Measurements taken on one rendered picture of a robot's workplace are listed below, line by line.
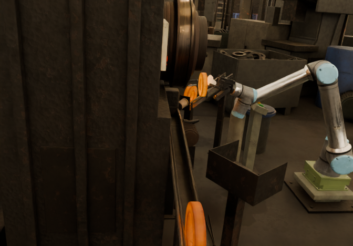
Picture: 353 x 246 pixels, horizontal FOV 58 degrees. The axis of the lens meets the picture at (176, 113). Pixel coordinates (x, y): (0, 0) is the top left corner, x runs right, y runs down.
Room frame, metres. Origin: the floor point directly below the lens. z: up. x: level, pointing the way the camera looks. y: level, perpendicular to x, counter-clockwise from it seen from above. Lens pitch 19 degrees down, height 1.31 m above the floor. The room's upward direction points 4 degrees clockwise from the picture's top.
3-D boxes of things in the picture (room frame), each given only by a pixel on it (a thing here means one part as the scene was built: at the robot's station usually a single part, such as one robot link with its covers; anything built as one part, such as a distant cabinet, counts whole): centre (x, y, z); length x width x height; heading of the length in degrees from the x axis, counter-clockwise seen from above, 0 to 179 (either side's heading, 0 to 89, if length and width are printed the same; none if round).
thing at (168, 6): (1.68, 0.09, 1.12); 0.47 x 0.10 x 0.47; 7
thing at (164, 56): (1.34, 0.08, 1.15); 0.26 x 0.02 x 0.18; 7
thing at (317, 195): (2.10, -1.14, 0.10); 0.32 x 0.32 x 0.04; 8
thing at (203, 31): (1.70, -0.09, 1.11); 0.28 x 0.06 x 0.28; 7
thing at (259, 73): (4.27, -0.99, 0.39); 1.03 x 0.83 x 0.77; 112
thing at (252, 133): (2.45, -0.64, 0.31); 0.24 x 0.16 x 0.62; 7
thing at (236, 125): (2.39, -0.49, 0.26); 0.12 x 0.12 x 0.52
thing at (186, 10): (1.69, 0.01, 1.11); 0.47 x 0.06 x 0.47; 7
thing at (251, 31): (5.98, -1.35, 0.55); 1.10 x 0.53 x 1.10; 27
